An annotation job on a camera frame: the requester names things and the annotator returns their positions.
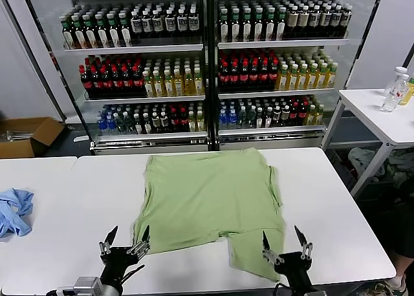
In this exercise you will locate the person's sneaker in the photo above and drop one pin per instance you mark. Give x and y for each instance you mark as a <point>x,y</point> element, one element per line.
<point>399,284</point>

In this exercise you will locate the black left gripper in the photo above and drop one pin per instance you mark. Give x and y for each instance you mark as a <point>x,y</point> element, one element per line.
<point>118,263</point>

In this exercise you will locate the blue drink bottle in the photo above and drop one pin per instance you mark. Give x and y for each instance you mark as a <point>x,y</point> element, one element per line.
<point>223,119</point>
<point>103,124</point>
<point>232,119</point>
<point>111,124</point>

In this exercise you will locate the person's bare leg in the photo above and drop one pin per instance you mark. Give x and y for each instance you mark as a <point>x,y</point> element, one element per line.
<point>406,267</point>

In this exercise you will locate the pale grey cloth pile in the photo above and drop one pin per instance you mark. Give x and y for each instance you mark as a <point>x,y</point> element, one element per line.
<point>363,160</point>

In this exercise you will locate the dark bottle navy label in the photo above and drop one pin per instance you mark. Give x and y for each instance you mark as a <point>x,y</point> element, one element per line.
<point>314,19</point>
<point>182,23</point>
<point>346,17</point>
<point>193,23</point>
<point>147,25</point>
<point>170,24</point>
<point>136,26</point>
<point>158,24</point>
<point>325,18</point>
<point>336,18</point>

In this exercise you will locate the yellow drink bottle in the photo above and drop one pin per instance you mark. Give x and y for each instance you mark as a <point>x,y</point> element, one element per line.
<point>408,94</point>

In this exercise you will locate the dark bottle beige label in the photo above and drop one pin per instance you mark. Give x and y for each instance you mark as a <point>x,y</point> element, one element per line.
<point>303,19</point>
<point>293,19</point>

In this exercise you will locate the brown cardboard box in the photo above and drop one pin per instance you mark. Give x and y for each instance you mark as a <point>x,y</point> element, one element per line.
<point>45,131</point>

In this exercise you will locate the clear bottle white cap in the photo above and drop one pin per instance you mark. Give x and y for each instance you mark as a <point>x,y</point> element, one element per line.
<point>400,70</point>

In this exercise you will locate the yellow tea bottle white cap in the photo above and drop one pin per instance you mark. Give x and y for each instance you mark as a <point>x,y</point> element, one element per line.
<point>168,87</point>
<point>188,86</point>
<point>198,85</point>
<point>148,87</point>
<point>158,87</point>
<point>320,115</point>
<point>311,115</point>
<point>178,86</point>
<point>200,122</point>
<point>192,123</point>

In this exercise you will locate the green cap white label bottle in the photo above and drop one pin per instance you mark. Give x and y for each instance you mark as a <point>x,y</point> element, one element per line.
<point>246,27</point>
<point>68,35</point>
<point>103,35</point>
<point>258,27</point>
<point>224,27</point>
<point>280,26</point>
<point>115,34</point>
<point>80,35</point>
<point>91,35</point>
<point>235,27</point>
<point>126,33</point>
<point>269,27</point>

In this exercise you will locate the white side table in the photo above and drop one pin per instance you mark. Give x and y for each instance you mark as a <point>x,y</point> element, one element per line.
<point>365,115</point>

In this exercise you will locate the light green polo shirt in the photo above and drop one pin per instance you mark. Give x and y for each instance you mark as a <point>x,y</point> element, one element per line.
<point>210,196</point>

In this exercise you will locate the yellow green tea bottle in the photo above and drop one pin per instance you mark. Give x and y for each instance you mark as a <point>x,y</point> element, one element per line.
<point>331,78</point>
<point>283,80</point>
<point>302,79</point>
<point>292,80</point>
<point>312,79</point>
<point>321,79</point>

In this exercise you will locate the grey green cloth pile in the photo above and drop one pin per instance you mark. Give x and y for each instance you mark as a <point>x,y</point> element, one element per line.
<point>401,170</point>

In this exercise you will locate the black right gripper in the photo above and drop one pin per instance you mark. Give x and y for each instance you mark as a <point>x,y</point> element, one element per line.
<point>294,270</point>

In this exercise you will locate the clear bottle red label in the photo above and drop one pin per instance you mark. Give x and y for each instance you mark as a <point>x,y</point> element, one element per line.
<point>393,97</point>

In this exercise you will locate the bundle of metal rods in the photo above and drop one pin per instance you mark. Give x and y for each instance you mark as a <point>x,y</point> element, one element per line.
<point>16,136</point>

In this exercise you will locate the red cap cola bottle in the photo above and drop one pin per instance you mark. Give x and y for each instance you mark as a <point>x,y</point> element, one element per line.
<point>264,77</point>
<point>118,83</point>
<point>174,121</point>
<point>234,78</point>
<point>107,83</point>
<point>86,84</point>
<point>138,82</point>
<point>97,83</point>
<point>183,121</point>
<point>274,76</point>
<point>244,77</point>
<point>128,82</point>
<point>224,78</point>
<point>303,112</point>
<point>294,113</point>
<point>254,77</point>

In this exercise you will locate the crumpled light blue cloth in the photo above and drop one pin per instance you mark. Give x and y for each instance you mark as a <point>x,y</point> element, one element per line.
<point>16,212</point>

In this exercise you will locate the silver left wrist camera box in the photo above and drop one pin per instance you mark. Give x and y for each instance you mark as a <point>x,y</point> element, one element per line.
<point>87,284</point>

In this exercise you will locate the green tinted water bottle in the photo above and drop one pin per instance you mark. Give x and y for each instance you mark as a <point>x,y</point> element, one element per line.
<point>251,117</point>
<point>119,124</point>
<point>242,118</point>
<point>128,124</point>

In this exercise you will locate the open glass cooler door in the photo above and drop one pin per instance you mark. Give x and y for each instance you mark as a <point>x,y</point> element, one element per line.
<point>45,60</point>
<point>362,34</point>

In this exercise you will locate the white cooler shelf board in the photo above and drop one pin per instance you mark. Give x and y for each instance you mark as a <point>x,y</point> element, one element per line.
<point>152,135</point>
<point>145,99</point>
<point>281,43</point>
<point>271,130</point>
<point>132,48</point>
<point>275,93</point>

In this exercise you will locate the glass door beverage cooler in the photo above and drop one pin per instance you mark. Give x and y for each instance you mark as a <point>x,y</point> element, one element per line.
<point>145,144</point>
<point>268,140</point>

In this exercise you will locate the small white floor object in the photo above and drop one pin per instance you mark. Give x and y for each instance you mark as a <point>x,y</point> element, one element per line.
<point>81,138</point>

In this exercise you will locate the dark drink bottle white cap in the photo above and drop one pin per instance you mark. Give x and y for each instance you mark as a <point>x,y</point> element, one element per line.
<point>147,124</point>
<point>277,115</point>
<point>156,123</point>
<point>268,117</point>
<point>164,122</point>
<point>259,118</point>
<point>285,115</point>
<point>138,125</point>

